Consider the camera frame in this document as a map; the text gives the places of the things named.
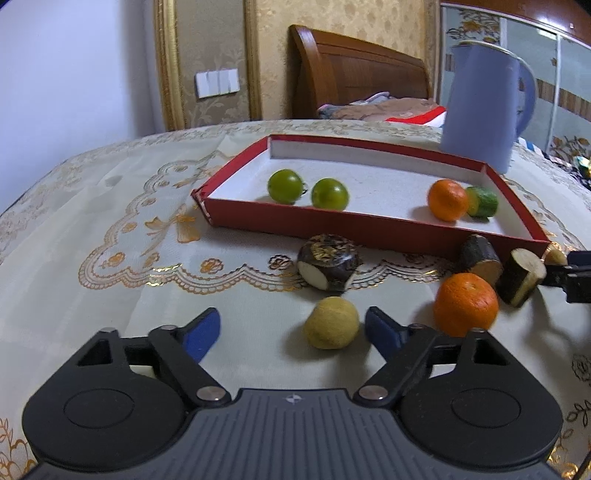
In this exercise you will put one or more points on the dark brown peeled fruit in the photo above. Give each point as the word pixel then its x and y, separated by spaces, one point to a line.
pixel 328 256

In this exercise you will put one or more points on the yellow round fruit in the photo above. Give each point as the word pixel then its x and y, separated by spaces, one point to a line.
pixel 330 323

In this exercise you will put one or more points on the blue pink cloth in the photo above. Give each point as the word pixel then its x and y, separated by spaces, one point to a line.
pixel 328 110

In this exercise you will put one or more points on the small yellow fruit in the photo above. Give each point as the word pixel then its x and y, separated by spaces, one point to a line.
pixel 554 257

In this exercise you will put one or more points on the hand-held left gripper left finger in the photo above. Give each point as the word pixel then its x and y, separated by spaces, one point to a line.
pixel 203 332

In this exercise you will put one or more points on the dark patterned cloth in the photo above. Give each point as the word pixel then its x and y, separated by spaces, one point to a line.
pixel 565 166

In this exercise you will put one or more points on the white wall light switch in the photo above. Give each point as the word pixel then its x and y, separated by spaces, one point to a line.
pixel 217 83

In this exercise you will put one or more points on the blue electric kettle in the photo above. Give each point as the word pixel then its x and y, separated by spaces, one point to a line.
pixel 480 106

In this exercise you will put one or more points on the brown striped blanket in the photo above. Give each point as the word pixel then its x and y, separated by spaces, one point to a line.
pixel 392 108

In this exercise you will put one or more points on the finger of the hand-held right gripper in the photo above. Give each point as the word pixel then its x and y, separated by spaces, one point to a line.
pixel 556 278
pixel 579 259

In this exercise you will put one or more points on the round green fruit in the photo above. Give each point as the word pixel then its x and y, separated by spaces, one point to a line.
pixel 330 194

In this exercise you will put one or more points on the red cardboard tray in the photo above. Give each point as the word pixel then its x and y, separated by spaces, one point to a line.
pixel 378 184

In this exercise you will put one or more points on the floral sliding door wardrobe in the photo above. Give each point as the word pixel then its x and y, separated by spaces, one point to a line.
pixel 545 69

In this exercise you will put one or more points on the wooden bed headboard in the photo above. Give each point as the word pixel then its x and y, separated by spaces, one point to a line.
pixel 360 69

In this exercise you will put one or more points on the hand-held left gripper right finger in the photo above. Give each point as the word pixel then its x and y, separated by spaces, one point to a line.
pixel 381 330

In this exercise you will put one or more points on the green fruit with stem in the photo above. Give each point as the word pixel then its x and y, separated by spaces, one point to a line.
pixel 284 187

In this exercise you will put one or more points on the cream gold patterned tablecloth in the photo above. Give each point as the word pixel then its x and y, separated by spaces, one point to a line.
pixel 92 230

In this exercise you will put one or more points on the green cucumber piece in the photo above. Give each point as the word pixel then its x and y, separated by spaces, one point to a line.
pixel 485 203

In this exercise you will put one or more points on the orange tangerine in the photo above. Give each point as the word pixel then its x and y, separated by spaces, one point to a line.
pixel 447 199
pixel 466 302

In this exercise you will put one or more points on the gold wall moulding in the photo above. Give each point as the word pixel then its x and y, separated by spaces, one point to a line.
pixel 253 69
pixel 170 69

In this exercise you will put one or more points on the dark eggplant piece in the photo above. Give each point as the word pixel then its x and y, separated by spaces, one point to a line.
pixel 519 277
pixel 478 256

